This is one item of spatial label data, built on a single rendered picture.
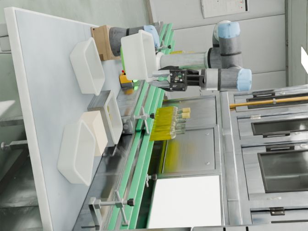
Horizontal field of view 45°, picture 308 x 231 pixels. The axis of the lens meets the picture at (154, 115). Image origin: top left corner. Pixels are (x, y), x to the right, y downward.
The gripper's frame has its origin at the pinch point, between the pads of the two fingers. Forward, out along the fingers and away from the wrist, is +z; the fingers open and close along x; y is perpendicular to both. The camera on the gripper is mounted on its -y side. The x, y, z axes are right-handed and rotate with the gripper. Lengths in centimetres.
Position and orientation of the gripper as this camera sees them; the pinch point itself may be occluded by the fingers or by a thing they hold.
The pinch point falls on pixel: (148, 78)
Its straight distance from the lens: 134.3
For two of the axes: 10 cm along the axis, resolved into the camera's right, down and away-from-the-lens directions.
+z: -9.9, -0.3, 1.7
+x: 0.1, 9.8, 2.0
